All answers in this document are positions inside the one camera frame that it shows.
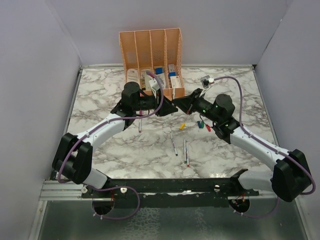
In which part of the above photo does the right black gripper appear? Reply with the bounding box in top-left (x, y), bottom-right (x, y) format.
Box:
top-left (172, 88), bottom-right (221, 124)

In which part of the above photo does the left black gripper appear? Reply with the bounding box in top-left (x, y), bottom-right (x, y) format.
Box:
top-left (133, 88), bottom-right (179, 117)

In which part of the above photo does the purple pen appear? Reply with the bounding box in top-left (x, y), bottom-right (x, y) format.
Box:
top-left (138, 118), bottom-right (142, 133)

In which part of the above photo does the blue pen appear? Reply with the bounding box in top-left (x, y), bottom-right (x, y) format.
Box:
top-left (169, 132), bottom-right (178, 156)

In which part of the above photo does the green pen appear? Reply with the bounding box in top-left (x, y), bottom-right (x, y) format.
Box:
top-left (183, 139), bottom-right (187, 164)

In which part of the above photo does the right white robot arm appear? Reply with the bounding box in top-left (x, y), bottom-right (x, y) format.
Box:
top-left (173, 92), bottom-right (313, 202)

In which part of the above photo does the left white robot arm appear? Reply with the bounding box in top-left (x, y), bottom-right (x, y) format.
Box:
top-left (52, 82), bottom-right (178, 198)

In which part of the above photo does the red tipped pen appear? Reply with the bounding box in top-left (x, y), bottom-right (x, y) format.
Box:
top-left (184, 141), bottom-right (190, 167)

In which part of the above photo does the white red box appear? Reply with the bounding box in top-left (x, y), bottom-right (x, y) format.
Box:
top-left (168, 64), bottom-right (182, 88)

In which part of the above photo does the white blue box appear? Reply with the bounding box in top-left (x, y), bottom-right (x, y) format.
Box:
top-left (154, 65), bottom-right (167, 89)

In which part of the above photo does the white oval package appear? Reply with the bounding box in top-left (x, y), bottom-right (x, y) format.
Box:
top-left (126, 68), bottom-right (140, 85)

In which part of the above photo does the orange desk organizer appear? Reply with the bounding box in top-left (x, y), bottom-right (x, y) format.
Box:
top-left (119, 28), bottom-right (185, 100)

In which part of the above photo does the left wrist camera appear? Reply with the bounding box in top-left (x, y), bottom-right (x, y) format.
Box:
top-left (148, 78), bottom-right (160, 97)

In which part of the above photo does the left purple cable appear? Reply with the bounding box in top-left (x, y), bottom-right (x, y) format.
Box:
top-left (57, 71), bottom-right (166, 220)

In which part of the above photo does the purple cable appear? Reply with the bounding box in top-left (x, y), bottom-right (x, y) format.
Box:
top-left (57, 71), bottom-right (166, 220)
top-left (207, 76), bottom-right (316, 218)

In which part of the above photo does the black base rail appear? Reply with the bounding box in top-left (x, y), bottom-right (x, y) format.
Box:
top-left (80, 173), bottom-right (259, 208)

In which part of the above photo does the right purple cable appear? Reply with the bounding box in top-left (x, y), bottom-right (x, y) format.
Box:
top-left (207, 76), bottom-right (316, 218)

